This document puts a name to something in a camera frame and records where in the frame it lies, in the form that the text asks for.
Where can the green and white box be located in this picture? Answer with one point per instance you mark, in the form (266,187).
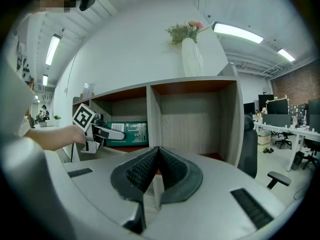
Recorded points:
(132,134)

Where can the white ribbed vase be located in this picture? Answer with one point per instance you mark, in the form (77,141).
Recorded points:
(192,59)

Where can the long ceiling light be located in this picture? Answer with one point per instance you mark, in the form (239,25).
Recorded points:
(45,80)
(53,49)
(237,32)
(286,55)

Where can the wooden shelf unit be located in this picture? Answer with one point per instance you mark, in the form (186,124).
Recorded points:
(190,114)

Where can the small green potted plant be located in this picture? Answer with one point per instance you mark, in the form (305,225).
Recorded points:
(57,117)

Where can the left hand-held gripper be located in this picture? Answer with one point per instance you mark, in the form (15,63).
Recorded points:
(83,117)

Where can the person's left forearm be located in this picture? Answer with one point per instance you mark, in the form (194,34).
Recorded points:
(47,140)

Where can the black trash bin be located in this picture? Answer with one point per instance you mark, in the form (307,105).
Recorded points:
(297,160)

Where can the clear acrylic holder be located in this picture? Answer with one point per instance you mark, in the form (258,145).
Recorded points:
(88,90)

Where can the black computer monitor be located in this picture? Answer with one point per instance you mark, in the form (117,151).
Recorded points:
(265,102)
(249,108)
(314,112)
(278,107)

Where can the black white wall poster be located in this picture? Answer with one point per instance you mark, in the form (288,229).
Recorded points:
(23,64)

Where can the white t-shirt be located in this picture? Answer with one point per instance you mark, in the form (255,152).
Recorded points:
(15,109)

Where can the grey desk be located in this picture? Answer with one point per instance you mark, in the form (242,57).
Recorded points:
(151,209)

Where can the black swivel chair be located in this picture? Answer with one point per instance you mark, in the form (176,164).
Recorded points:
(283,139)
(312,154)

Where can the cardboard box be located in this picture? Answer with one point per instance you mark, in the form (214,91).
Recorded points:
(263,142)

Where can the person's left hand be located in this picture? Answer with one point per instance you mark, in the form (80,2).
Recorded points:
(76,135)

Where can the black office chair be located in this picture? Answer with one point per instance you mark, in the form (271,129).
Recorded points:
(250,149)

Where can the white curved ribbed table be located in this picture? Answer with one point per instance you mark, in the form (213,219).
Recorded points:
(48,123)

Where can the pink flower bouquet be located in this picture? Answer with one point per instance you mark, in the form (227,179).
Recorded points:
(183,31)

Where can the white office desk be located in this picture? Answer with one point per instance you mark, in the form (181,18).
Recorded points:
(295,130)

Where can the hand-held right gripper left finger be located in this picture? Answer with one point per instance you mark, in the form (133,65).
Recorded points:
(110,184)

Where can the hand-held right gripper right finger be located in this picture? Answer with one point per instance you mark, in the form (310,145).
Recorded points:
(212,184)

